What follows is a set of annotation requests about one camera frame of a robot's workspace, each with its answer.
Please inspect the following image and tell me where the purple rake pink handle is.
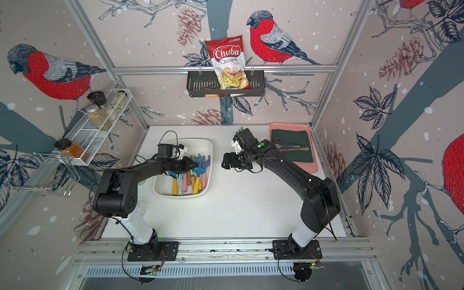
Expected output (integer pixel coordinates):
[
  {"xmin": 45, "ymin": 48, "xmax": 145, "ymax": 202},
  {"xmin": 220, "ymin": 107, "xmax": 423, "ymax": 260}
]
[{"xmin": 201, "ymin": 156, "xmax": 211, "ymax": 190}]

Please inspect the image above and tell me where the lime rake wooden handle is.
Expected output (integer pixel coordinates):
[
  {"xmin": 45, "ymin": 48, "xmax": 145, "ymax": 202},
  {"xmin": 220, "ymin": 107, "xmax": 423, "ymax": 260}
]
[{"xmin": 187, "ymin": 171, "xmax": 192, "ymax": 186}]

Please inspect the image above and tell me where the light blue fork pale handle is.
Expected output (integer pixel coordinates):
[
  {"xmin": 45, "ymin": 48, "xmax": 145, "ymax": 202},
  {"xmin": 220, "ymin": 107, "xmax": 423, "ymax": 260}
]
[{"xmin": 177, "ymin": 175, "xmax": 183, "ymax": 196}]

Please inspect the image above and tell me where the blue fork yellow handle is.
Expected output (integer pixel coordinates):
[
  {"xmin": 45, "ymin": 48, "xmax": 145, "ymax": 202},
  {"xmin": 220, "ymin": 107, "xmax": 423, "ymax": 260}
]
[{"xmin": 168, "ymin": 172, "xmax": 179, "ymax": 196}]

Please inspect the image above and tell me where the blue rake yellow handle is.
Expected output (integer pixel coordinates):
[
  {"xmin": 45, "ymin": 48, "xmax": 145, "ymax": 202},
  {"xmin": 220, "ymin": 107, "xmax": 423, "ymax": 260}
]
[{"xmin": 198, "ymin": 155, "xmax": 203, "ymax": 192}]

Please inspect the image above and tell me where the purple fork pink handle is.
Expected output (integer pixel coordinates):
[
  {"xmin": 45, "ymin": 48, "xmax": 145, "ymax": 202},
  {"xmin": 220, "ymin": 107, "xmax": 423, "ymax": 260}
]
[{"xmin": 181, "ymin": 174, "xmax": 189, "ymax": 193}]

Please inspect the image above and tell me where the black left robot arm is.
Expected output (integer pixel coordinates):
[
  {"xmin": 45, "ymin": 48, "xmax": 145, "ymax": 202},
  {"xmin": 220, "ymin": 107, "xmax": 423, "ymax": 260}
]
[{"xmin": 93, "ymin": 143, "xmax": 198, "ymax": 245}]

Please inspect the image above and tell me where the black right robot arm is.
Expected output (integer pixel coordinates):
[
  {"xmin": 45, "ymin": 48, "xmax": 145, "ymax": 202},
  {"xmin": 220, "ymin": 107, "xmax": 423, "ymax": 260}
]
[{"xmin": 221, "ymin": 129, "xmax": 341, "ymax": 248}]

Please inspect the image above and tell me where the white plastic storage box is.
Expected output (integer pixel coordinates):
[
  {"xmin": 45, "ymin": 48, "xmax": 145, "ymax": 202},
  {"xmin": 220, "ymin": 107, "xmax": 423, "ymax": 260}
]
[{"xmin": 153, "ymin": 138, "xmax": 213, "ymax": 199}]

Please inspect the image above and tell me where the dark green cloth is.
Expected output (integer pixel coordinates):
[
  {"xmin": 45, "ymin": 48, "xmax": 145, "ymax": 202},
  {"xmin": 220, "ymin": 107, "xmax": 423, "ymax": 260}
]
[{"xmin": 271, "ymin": 129, "xmax": 314, "ymax": 163}]

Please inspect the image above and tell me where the pink tray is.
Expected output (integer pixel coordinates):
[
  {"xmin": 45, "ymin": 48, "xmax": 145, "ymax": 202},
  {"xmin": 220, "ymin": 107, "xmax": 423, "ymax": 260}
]
[{"xmin": 269, "ymin": 122, "xmax": 319, "ymax": 174}]

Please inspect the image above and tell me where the metal spoon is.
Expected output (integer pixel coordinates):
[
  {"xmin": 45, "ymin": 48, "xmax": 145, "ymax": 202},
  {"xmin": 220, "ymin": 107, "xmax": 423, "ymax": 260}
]
[{"xmin": 274, "ymin": 143, "xmax": 310, "ymax": 152}]

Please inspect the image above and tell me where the pale spice jar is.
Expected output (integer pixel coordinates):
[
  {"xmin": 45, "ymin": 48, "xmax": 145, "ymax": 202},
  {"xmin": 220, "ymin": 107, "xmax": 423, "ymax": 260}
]
[{"xmin": 110, "ymin": 91, "xmax": 127, "ymax": 109}]

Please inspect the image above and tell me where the silver lid spice jar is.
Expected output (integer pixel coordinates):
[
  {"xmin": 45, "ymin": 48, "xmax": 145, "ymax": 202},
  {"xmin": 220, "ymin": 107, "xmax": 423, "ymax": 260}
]
[{"xmin": 85, "ymin": 104, "xmax": 111, "ymax": 131}]

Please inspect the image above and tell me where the black lid spice jar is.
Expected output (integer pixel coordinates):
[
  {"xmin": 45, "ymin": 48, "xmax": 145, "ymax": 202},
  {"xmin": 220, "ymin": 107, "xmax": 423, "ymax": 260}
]
[{"xmin": 87, "ymin": 91, "xmax": 107, "ymax": 107}]

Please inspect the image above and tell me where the orange spice jar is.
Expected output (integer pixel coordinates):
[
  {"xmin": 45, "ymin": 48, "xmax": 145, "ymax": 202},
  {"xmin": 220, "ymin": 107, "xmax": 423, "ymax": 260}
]
[{"xmin": 54, "ymin": 138, "xmax": 90, "ymax": 162}]

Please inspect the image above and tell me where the red Chuba chips bag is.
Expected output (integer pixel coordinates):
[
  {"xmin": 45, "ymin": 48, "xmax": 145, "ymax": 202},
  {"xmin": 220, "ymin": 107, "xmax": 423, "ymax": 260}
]
[{"xmin": 205, "ymin": 36, "xmax": 251, "ymax": 89}]

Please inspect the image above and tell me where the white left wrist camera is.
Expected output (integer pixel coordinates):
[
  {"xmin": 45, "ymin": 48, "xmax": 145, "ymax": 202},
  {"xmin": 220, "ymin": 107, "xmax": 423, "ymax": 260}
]
[{"xmin": 175, "ymin": 144, "xmax": 188, "ymax": 160}]

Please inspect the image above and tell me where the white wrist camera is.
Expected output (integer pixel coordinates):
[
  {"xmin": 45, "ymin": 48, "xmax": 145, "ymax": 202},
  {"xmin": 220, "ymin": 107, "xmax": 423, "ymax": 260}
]
[
  {"xmin": 231, "ymin": 140, "xmax": 242, "ymax": 155},
  {"xmin": 175, "ymin": 144, "xmax": 188, "ymax": 160}
]

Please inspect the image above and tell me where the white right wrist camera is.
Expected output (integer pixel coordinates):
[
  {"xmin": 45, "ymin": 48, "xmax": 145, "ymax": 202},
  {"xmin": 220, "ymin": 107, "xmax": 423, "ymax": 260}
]
[{"xmin": 231, "ymin": 140, "xmax": 242, "ymax": 155}]

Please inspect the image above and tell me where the black wall basket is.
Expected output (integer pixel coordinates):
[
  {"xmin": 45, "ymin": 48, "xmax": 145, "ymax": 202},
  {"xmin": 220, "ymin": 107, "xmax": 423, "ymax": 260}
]
[{"xmin": 187, "ymin": 70, "xmax": 265, "ymax": 97}]

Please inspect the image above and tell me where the white wire spice rack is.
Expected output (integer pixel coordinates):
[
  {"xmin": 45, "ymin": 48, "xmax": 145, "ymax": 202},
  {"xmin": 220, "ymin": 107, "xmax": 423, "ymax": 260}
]
[{"xmin": 64, "ymin": 88, "xmax": 132, "ymax": 166}]

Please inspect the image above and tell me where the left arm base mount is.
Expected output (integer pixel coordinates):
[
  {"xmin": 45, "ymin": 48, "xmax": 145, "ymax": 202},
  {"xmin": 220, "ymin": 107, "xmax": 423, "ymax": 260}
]
[{"xmin": 128, "ymin": 230, "xmax": 180, "ymax": 262}]

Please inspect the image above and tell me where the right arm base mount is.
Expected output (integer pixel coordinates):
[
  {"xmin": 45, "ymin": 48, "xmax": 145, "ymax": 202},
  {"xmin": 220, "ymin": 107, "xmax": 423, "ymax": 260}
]
[{"xmin": 268, "ymin": 236, "xmax": 323, "ymax": 261}]

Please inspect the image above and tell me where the chrome wire rack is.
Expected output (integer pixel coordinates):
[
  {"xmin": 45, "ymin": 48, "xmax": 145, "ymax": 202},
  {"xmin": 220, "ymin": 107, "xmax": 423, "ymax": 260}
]
[{"xmin": 2, "ymin": 152, "xmax": 80, "ymax": 198}]

